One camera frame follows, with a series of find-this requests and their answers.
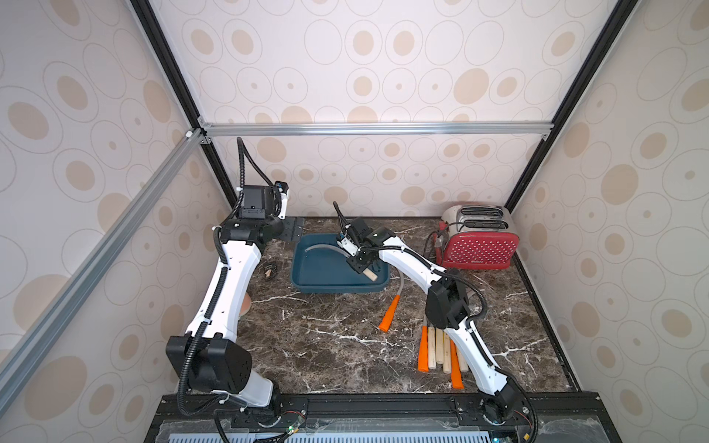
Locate wooden handled labelled sickle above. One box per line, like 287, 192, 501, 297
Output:
305, 244, 378, 282

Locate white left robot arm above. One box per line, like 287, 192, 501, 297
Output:
166, 138, 289, 416

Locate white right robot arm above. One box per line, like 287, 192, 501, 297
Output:
333, 202, 539, 442

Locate teal plastic storage box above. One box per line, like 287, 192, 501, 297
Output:
291, 234, 390, 295

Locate pink tape roll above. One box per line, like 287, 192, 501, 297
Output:
239, 293, 252, 317

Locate red polka dot toaster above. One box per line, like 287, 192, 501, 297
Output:
434, 203, 520, 269

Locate black toaster power cable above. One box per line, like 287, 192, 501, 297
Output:
423, 229, 444, 261

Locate horizontal aluminium frame bar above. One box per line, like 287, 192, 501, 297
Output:
203, 121, 554, 138

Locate diagonal aluminium frame bar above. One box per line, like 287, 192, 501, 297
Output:
1, 128, 205, 415

